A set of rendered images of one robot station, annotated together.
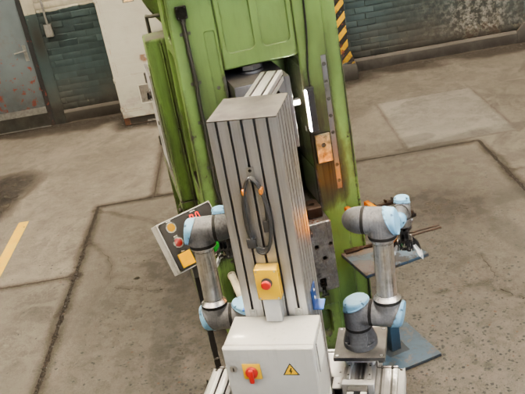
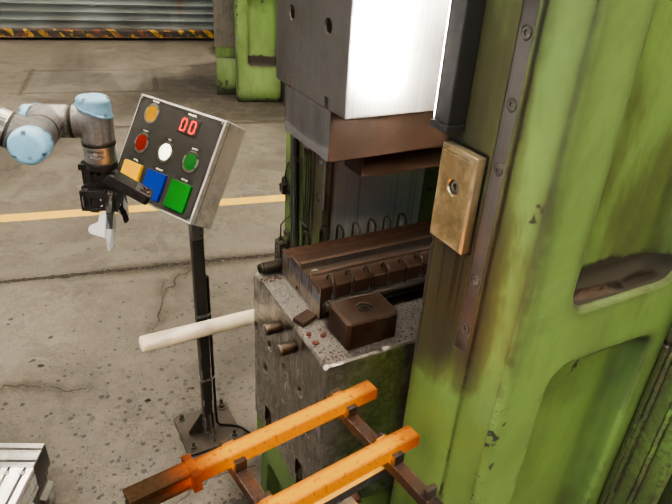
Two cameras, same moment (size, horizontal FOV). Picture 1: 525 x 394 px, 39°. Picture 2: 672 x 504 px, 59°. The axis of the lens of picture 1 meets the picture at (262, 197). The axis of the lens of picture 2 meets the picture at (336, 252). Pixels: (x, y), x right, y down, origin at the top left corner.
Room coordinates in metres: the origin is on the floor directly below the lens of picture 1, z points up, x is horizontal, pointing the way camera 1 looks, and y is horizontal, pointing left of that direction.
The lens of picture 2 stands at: (3.41, -1.19, 1.67)
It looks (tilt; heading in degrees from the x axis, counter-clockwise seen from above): 30 degrees down; 70
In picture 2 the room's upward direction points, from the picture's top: 4 degrees clockwise
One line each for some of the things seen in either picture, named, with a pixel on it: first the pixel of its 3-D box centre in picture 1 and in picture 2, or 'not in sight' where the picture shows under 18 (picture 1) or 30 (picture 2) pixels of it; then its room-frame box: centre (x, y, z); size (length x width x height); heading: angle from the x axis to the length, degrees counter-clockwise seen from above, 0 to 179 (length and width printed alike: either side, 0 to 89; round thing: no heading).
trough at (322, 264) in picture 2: not in sight; (387, 252); (3.94, -0.09, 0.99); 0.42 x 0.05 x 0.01; 10
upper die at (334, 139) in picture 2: not in sight; (396, 112); (3.93, -0.07, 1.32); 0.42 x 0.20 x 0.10; 10
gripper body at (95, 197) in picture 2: (225, 245); (102, 185); (3.32, 0.23, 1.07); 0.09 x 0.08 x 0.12; 164
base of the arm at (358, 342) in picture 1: (359, 332); not in sight; (2.68, -0.31, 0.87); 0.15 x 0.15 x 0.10
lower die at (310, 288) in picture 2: not in sight; (380, 260); (3.93, -0.07, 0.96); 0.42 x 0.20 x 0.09; 10
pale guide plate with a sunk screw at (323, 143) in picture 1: (323, 148); (456, 198); (3.91, -0.39, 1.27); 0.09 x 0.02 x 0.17; 100
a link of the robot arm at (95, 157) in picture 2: not in sight; (100, 153); (3.33, 0.22, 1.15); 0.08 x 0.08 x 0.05
